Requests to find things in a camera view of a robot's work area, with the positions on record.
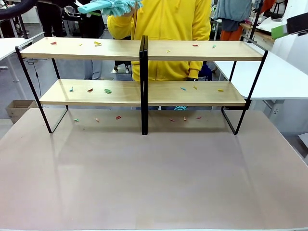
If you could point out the person in yellow hoodie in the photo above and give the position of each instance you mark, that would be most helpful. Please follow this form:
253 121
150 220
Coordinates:
168 24

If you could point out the teal patterned cloth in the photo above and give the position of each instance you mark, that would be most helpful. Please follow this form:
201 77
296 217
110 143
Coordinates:
180 107

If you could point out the person in blue-grey shirt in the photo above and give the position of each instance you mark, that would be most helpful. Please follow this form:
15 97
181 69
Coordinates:
231 14

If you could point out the black stand pole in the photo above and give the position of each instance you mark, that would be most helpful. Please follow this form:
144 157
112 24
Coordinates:
255 19

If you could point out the large white side table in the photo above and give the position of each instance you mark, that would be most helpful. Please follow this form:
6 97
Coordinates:
276 81

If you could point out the teal microfiber duster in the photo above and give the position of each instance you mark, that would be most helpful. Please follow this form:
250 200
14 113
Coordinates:
115 7

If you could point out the person's right hand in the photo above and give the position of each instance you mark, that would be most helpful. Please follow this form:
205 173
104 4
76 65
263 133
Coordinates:
132 10

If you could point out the black wristwatch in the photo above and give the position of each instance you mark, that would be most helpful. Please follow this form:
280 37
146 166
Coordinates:
193 79

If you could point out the background person in black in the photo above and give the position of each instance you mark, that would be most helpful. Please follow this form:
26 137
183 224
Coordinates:
49 14

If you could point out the background person grey trousers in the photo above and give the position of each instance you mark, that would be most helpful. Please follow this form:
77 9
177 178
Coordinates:
92 26

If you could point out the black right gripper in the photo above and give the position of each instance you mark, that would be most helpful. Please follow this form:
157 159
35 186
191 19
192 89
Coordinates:
298 24

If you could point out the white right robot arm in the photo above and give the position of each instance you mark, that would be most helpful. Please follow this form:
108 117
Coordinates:
293 50

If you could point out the brown cardboard box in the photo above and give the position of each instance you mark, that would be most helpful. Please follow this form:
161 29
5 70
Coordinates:
19 108

